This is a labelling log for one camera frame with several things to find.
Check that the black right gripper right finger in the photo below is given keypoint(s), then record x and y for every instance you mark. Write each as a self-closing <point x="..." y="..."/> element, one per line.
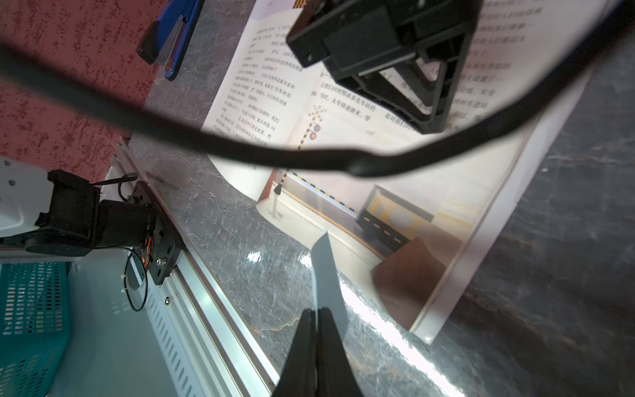
<point x="334" y="374"/>

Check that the aluminium front rail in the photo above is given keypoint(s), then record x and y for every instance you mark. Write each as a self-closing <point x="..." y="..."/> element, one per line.
<point x="208" y="349"/>

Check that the green plastic basket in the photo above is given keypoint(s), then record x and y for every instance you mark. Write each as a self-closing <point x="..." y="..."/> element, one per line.
<point x="35" y="325"/>

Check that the blue handled tool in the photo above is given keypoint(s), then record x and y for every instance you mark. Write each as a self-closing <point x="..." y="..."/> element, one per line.
<point x="170" y="34"/>

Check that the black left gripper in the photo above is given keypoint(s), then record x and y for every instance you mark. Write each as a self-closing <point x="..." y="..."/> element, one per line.
<point x="405" y="56"/>

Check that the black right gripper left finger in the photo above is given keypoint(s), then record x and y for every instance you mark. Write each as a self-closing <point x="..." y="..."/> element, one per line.
<point x="298" y="377"/>

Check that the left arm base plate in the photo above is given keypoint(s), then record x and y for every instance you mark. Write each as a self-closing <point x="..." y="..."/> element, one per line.
<point x="166" y="242"/>

